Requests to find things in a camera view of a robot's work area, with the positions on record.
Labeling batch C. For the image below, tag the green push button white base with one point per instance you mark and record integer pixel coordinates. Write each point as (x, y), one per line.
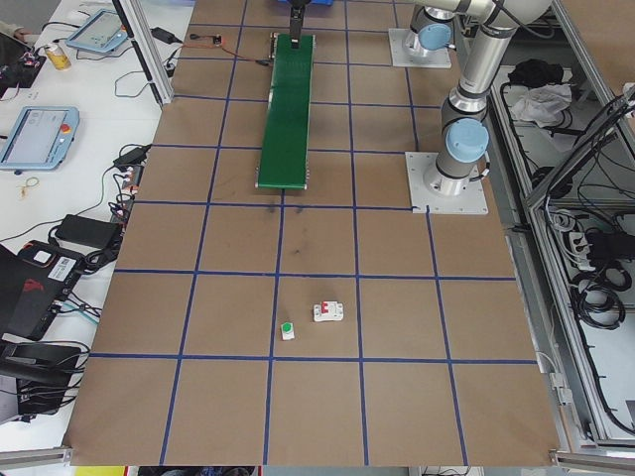
(288, 331)

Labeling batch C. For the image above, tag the white square base plate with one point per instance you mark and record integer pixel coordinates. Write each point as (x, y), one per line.
(471, 201)
(399, 54)

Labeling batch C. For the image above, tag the black docking device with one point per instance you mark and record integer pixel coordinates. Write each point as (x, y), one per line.
(35, 367)

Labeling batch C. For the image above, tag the white power strip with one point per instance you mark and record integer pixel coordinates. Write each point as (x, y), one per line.
(578, 246)

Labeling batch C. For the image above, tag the large black power brick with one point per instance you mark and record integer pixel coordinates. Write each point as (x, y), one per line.
(88, 229)

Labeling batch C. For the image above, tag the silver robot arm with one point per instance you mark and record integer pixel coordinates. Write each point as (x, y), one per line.
(477, 69)
(432, 37)

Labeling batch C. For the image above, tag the blue plastic bin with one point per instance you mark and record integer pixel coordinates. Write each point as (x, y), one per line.
(317, 2)

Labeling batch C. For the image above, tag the aluminium frame post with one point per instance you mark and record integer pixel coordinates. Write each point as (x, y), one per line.
(149, 54)

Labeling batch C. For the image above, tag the green conveyor belt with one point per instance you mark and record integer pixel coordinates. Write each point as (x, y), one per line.
(287, 124)

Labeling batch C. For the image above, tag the blue grey teach pendant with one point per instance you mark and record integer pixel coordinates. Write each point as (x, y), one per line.
(96, 30)
(37, 136)

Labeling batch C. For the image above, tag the black electronics box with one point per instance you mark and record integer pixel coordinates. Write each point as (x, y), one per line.
(17, 64)

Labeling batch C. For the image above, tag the grey metal bracket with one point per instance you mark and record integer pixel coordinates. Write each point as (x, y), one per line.
(560, 389)

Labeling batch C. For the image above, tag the black laptop red logo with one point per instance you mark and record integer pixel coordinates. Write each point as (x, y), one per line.
(30, 297)

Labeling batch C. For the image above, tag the black power supply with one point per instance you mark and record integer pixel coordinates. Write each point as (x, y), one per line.
(602, 245)

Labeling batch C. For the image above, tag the white circuit breaker red switch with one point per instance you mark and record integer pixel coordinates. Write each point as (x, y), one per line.
(328, 312)

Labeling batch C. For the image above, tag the power strip with red switches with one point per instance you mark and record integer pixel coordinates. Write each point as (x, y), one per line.
(126, 191)

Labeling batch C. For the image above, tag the black plug adapter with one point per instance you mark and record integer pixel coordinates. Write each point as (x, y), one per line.
(131, 154)

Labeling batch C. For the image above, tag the white crumpled cloth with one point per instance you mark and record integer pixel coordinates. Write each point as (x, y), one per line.
(541, 105)

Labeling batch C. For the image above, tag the metal V-shaped frame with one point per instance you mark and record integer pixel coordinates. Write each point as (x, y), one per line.
(558, 317)

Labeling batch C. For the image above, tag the small black power adapter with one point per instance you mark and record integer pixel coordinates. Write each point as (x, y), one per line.
(162, 34)

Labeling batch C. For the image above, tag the black cloth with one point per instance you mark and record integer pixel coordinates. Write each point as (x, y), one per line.
(536, 72)

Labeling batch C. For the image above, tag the yellow drink can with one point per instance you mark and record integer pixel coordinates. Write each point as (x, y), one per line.
(58, 57)

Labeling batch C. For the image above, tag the black device orange edge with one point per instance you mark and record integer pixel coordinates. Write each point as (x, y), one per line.
(39, 258)

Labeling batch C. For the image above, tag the aluminium profile bar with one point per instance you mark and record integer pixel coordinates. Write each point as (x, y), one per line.
(590, 458)
(35, 457)

